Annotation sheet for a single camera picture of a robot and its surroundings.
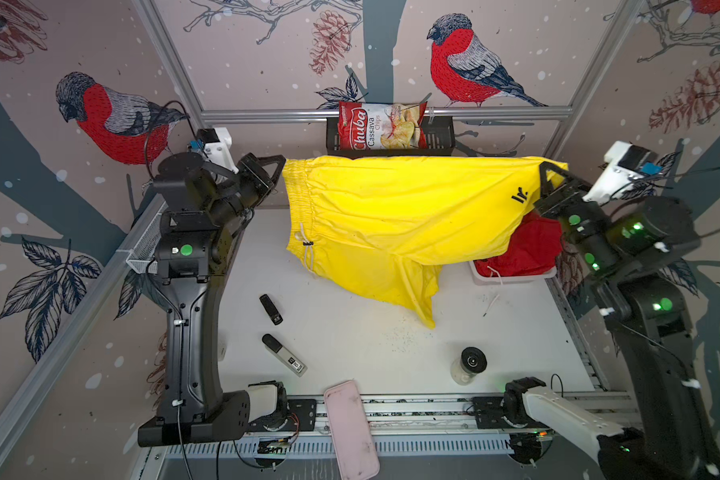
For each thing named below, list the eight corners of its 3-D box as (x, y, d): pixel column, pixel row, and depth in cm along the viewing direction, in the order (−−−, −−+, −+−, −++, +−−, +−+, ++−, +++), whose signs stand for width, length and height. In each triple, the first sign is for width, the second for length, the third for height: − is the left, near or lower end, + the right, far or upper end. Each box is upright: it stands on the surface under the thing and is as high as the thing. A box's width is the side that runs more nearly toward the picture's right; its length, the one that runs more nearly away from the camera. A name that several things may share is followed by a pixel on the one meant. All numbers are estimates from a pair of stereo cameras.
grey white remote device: (263, 346, 87) (258, 340, 83) (271, 338, 88) (266, 332, 84) (300, 380, 81) (297, 375, 77) (308, 370, 82) (305, 365, 79)
